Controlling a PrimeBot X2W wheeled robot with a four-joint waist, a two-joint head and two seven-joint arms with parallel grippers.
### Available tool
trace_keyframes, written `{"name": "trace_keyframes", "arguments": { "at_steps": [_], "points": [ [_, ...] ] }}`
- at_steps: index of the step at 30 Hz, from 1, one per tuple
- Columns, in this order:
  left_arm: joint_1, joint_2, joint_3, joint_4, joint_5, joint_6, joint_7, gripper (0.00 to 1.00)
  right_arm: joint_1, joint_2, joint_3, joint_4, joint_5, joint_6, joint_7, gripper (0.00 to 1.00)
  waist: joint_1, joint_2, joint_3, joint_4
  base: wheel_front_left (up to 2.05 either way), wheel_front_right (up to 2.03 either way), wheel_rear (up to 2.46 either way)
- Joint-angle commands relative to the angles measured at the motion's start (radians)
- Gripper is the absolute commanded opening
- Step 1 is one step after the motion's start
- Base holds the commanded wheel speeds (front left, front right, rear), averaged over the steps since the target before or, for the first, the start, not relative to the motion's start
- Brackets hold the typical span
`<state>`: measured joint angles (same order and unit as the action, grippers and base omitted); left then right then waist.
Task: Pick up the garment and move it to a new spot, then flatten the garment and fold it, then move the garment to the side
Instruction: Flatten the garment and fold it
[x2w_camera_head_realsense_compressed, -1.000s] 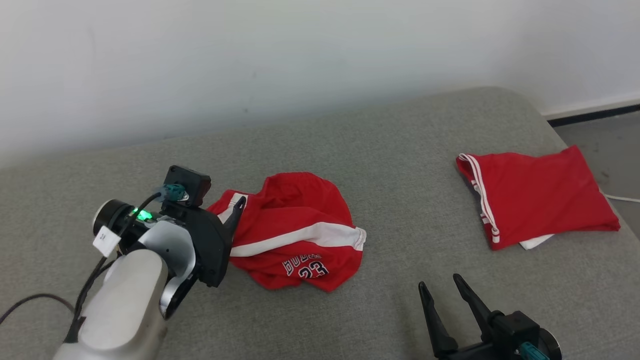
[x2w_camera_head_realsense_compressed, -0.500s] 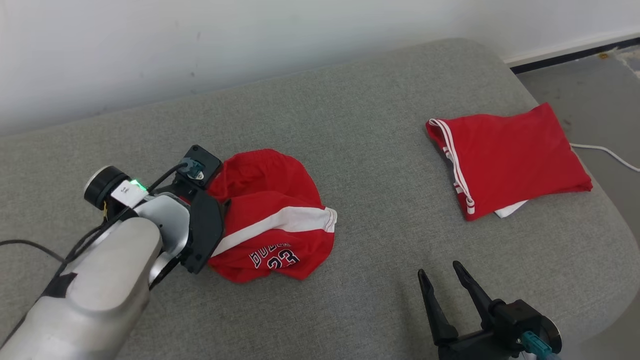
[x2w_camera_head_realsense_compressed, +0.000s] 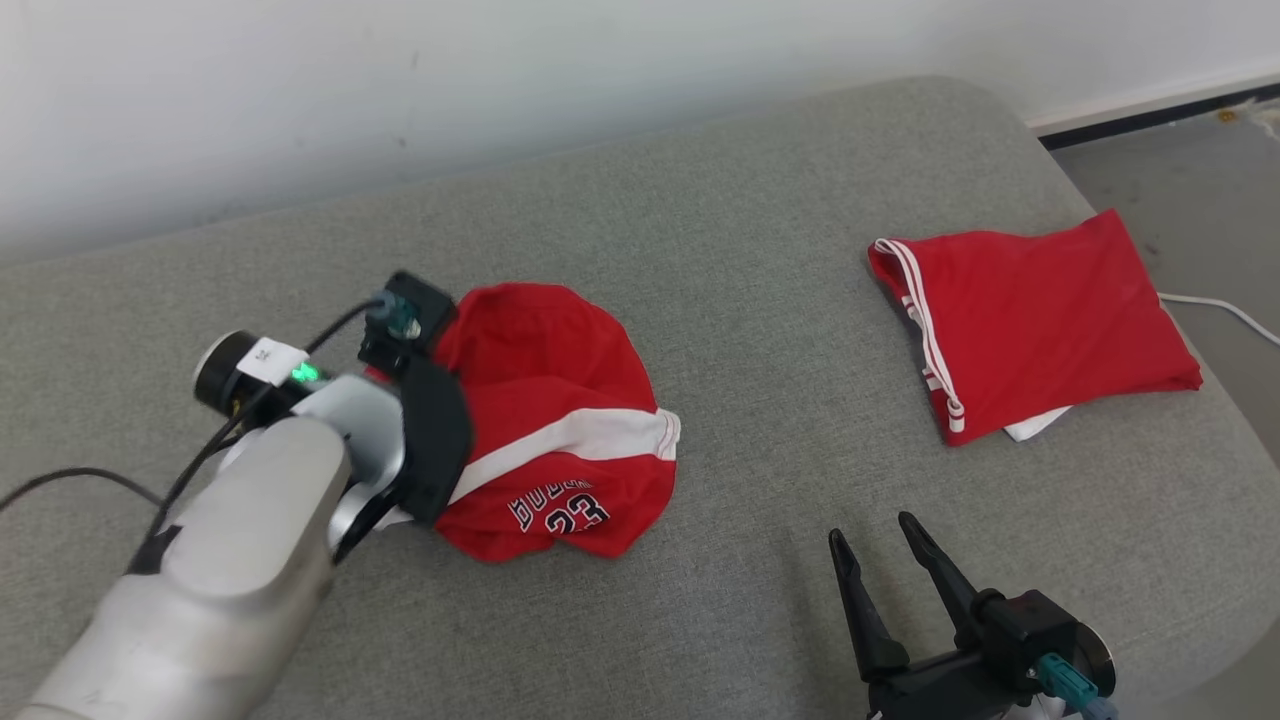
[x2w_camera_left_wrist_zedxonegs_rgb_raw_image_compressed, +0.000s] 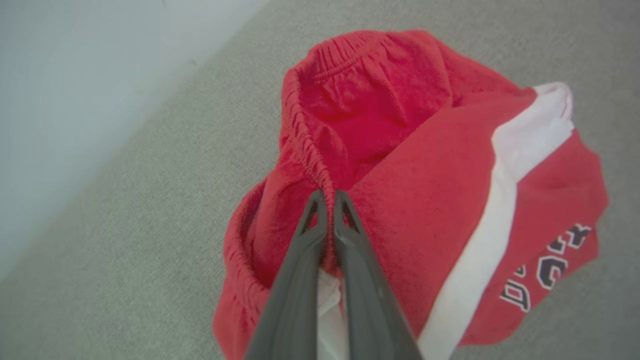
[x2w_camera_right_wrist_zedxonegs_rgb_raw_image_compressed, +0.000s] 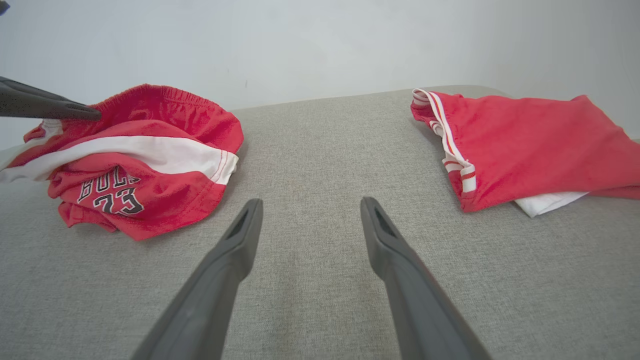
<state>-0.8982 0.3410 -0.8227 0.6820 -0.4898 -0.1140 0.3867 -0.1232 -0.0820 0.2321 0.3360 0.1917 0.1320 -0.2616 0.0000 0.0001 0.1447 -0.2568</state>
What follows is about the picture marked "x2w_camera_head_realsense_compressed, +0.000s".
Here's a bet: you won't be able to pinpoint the red shorts with white stripe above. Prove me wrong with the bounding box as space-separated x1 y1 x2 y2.
385 282 683 563

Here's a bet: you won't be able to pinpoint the black and white baseboard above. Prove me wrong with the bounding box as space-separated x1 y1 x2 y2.
1028 62 1280 151

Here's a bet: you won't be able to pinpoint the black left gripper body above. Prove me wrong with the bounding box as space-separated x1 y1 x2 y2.
395 355 477 528

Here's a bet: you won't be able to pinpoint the white floor cable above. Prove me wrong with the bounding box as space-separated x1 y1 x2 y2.
1158 291 1280 348

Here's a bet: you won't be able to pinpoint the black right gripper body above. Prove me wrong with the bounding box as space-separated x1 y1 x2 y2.
862 648 1043 720

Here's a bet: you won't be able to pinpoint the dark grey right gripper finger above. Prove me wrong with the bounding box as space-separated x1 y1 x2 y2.
827 529 911 684
898 511 1002 652

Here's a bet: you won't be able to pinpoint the red jersey with white trim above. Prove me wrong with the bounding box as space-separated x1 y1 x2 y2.
867 208 1204 447

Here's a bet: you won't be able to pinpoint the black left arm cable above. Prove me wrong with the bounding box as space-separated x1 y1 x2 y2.
0 296 393 576

